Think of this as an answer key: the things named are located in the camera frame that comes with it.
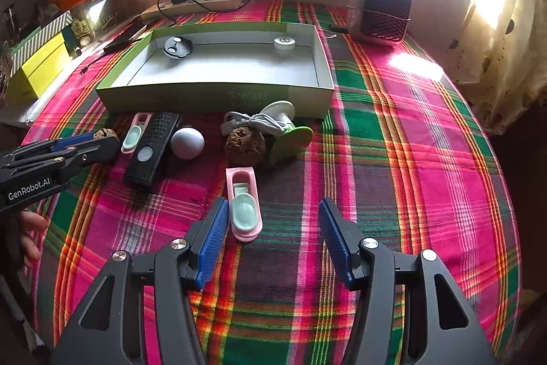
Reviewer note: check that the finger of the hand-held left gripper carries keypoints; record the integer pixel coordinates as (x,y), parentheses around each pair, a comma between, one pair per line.
(98,151)
(75,141)

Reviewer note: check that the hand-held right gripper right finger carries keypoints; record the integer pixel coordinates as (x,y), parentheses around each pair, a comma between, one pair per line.
(335,236)

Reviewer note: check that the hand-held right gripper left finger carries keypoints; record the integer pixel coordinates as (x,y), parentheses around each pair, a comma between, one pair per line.
(213,236)

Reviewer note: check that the small brown walnut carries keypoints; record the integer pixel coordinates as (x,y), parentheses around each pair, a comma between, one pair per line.
(105,133)

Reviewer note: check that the pink and mint clip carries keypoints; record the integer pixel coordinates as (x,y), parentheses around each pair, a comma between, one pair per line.
(245,213)
(133,139)

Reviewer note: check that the black rectangular device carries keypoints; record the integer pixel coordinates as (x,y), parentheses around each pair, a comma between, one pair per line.
(149,159)

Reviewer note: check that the large brown walnut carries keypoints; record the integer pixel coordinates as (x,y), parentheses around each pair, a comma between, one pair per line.
(245,146)

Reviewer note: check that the green and white spool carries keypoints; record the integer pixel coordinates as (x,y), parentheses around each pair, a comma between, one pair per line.
(295,139)

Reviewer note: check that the green and white cardboard box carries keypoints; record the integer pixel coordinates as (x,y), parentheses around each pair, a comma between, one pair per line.
(235,65)

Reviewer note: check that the person's left hand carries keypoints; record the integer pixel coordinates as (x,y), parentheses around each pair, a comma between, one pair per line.
(33,221)

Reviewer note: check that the white plastic sheet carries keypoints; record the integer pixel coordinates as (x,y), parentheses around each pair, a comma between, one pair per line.
(25,108)

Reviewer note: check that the yellow box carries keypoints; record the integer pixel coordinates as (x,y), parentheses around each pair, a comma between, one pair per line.
(40,68)

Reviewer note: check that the white ball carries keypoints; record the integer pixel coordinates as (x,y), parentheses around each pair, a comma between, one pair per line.
(188,142)

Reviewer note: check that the plaid cloth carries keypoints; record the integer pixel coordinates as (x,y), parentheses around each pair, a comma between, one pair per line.
(406,177)

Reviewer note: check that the teal small box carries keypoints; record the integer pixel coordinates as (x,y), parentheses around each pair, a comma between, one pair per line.
(70,36)

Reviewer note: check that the black phone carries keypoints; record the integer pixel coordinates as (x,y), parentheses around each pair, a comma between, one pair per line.
(128,35)

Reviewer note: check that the black round disc white dots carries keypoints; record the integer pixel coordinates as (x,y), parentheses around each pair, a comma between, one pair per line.
(178,47)

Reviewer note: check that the white power strip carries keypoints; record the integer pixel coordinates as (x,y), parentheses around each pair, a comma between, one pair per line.
(213,1)

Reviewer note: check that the grey portable heater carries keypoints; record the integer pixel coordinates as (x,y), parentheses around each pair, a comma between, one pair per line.
(380,6)

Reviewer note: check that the cream dotted curtain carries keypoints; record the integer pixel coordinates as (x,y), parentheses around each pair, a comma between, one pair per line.
(500,48)

